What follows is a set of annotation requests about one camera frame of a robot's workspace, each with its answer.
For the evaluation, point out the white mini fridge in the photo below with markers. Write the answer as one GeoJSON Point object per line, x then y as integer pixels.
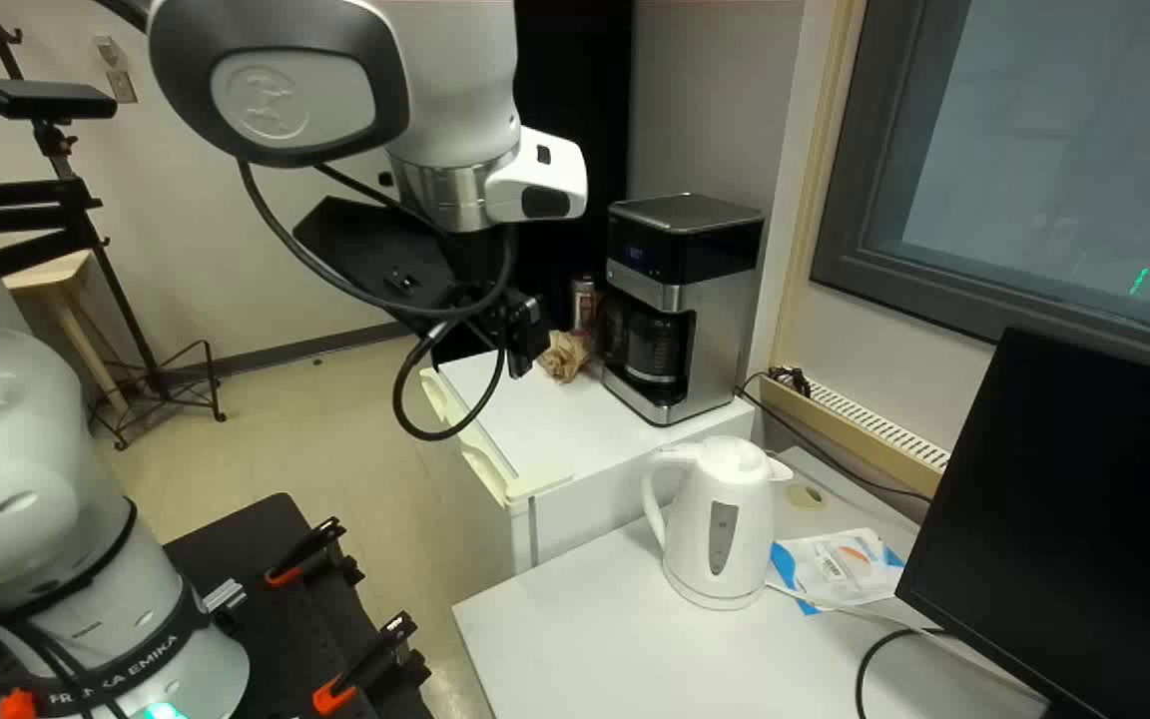
{"type": "Point", "coordinates": [555, 467]}

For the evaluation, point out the blue white plastic packet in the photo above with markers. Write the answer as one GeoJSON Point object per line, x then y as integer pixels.
{"type": "Point", "coordinates": [835, 575]}

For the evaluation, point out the black silver coffeemaker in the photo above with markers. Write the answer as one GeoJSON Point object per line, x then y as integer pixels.
{"type": "Point", "coordinates": [679, 303]}

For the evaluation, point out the white electric kettle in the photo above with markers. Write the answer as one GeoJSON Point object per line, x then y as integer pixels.
{"type": "Point", "coordinates": [712, 519]}

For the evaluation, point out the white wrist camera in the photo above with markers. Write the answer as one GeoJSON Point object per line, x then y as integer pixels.
{"type": "Point", "coordinates": [540, 182]}

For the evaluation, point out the black camera tripod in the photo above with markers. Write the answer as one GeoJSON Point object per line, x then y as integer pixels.
{"type": "Point", "coordinates": [55, 218]}

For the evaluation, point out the black stereo camera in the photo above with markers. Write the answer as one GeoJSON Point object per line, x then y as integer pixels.
{"type": "Point", "coordinates": [55, 103]}

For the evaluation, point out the orange black clamp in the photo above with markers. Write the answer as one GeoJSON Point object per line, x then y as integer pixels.
{"type": "Point", "coordinates": [305, 553]}
{"type": "Point", "coordinates": [342, 690]}

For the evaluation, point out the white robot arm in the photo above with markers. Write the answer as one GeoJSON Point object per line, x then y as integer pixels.
{"type": "Point", "coordinates": [90, 605]}

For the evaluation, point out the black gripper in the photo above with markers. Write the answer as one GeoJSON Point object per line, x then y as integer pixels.
{"type": "Point", "coordinates": [519, 332]}

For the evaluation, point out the wooden stool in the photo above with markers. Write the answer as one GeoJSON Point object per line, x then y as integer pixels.
{"type": "Point", "coordinates": [55, 303]}

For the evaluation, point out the crumpled brown paper bag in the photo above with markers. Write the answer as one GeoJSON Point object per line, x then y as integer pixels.
{"type": "Point", "coordinates": [564, 356]}

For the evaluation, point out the black computer monitor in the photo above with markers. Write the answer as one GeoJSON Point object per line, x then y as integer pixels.
{"type": "Point", "coordinates": [1037, 544]}

